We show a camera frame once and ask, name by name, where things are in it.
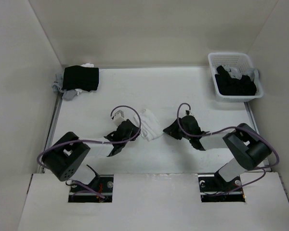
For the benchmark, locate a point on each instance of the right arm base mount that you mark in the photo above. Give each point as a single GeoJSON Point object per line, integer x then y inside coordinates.
{"type": "Point", "coordinates": [215, 190]}

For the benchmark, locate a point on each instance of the white tank top in stack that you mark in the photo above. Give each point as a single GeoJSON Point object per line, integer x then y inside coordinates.
{"type": "Point", "coordinates": [88, 65]}

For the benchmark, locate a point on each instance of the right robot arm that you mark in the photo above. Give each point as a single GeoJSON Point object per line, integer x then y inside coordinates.
{"type": "Point", "coordinates": [246, 146]}

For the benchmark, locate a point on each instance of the grey tank top in basket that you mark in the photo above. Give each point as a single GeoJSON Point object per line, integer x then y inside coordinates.
{"type": "Point", "coordinates": [234, 73]}

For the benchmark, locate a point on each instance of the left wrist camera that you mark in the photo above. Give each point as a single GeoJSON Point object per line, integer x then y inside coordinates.
{"type": "Point", "coordinates": [118, 117]}

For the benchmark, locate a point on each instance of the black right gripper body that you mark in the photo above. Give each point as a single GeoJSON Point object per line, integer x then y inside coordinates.
{"type": "Point", "coordinates": [176, 132]}

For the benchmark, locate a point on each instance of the black tank tops in basket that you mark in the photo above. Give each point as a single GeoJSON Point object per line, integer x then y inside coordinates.
{"type": "Point", "coordinates": [234, 87]}

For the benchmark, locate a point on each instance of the grey tank top under stack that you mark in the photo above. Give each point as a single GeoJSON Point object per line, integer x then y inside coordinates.
{"type": "Point", "coordinates": [57, 86]}

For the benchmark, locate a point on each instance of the white tank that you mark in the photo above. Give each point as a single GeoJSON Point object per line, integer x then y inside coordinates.
{"type": "Point", "coordinates": [88, 65]}
{"type": "Point", "coordinates": [150, 126]}

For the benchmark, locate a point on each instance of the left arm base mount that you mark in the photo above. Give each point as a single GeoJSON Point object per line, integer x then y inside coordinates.
{"type": "Point", "coordinates": [98, 190]}

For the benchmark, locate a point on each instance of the folded black tank top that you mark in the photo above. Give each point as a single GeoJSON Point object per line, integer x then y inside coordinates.
{"type": "Point", "coordinates": [77, 77]}

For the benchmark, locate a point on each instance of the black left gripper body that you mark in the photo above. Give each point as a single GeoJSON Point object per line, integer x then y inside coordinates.
{"type": "Point", "coordinates": [133, 134]}

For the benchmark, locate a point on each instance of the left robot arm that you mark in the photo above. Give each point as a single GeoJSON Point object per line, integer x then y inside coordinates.
{"type": "Point", "coordinates": [65, 157]}

